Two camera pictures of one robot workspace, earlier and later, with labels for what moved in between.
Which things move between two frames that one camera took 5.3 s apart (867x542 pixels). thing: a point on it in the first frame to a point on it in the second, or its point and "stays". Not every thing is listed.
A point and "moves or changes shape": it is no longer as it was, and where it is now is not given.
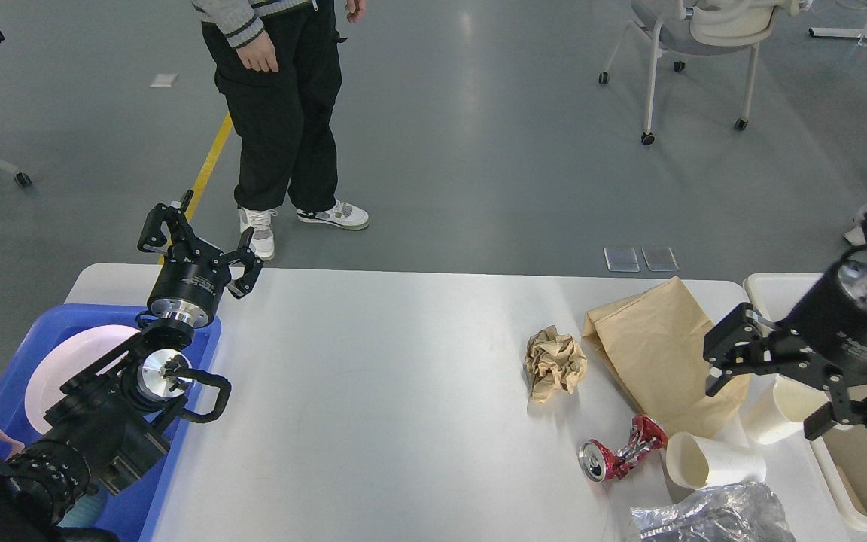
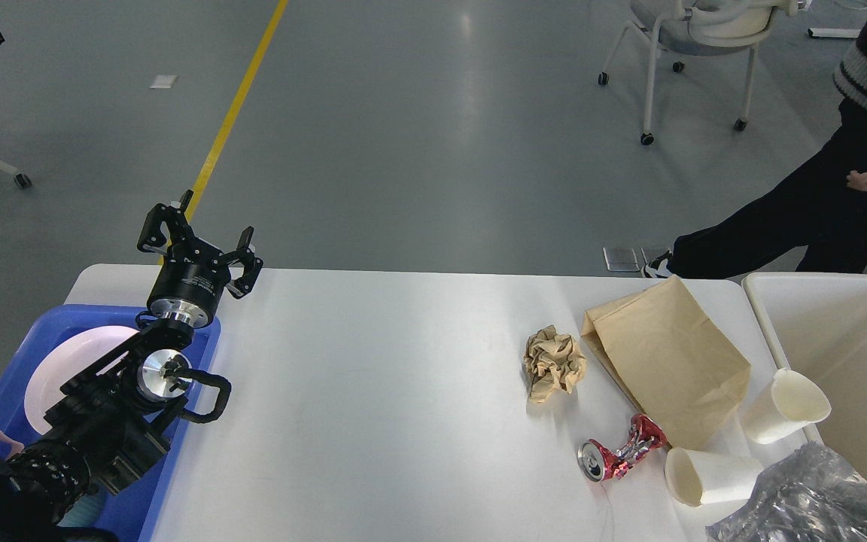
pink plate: x=64 y=358 stays
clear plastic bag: x=746 y=512 to x=813 y=495
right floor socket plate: x=659 y=259 stays
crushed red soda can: x=598 y=463 stays
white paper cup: x=695 y=462 moves or changes shape
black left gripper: x=193 y=274 stays
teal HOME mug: x=83 y=513 stays
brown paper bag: x=650 y=345 stays
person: x=278 y=77 to x=853 y=194
